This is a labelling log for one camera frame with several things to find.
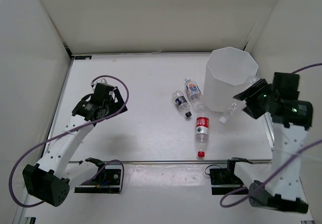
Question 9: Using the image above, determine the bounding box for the clear unlabeled plastic bottle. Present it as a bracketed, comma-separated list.
[219, 76, 259, 124]

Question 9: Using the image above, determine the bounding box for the red label plastic bottle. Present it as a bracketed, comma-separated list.
[195, 109, 210, 159]

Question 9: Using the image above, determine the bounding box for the black cap small bottle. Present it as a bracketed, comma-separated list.
[172, 91, 192, 118]

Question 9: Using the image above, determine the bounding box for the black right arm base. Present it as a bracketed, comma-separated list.
[204, 157, 253, 195]

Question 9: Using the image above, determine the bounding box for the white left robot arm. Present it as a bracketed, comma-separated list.
[22, 83, 127, 207]

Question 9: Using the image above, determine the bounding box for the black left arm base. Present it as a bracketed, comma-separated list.
[74, 158, 125, 194]

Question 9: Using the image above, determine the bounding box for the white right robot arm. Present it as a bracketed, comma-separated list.
[226, 73, 313, 213]

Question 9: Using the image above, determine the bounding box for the white octagonal plastic bin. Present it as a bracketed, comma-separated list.
[203, 47, 258, 112]

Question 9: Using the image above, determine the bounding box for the white cap labeled bottle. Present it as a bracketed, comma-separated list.
[184, 78, 205, 112]

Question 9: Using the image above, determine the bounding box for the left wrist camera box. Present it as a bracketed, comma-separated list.
[91, 78, 114, 102]

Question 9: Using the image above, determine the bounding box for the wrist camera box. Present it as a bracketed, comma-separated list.
[91, 78, 114, 102]
[272, 72, 300, 99]

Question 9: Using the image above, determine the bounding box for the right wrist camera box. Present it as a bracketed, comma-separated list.
[272, 72, 300, 99]

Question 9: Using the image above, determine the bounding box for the aluminium table rail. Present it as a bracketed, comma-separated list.
[69, 159, 271, 165]

